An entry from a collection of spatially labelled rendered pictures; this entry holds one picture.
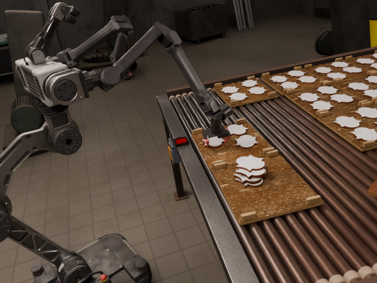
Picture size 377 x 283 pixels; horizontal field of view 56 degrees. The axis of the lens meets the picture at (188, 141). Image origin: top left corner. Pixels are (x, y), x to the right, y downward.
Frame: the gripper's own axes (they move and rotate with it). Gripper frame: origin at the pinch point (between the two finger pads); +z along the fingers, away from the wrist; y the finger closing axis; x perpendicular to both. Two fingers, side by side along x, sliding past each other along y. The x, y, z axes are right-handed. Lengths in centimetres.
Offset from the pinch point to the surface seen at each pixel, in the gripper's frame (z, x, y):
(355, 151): -7, -34, 59
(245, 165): -14.9, -32.7, 2.6
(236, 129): 2.8, 10.3, 15.6
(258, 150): -2.9, -14.6, 18.0
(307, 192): -14, -54, 21
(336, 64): 19, 73, 124
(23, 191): 137, 134, -160
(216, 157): -1.9, -11.7, -3.7
